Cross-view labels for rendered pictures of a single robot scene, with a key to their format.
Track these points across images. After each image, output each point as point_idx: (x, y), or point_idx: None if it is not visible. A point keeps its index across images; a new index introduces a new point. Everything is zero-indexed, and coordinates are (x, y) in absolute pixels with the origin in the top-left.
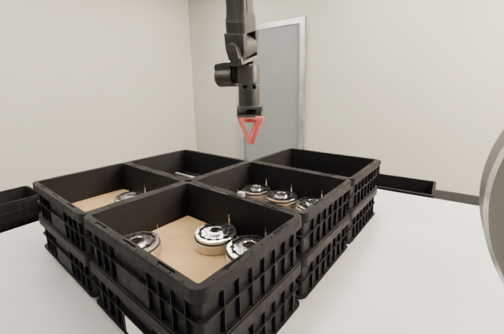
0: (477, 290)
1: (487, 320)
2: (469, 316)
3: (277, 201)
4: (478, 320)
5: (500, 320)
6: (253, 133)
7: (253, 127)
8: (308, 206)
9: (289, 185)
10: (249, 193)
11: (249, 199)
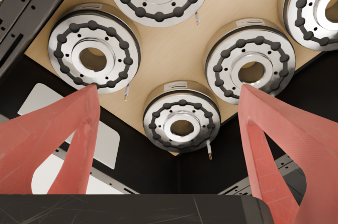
0: (88, 191)
1: (47, 175)
2: (51, 166)
3: (212, 52)
4: (47, 170)
5: (49, 183)
6: (71, 158)
7: (255, 185)
8: (165, 113)
9: (296, 103)
10: None
11: None
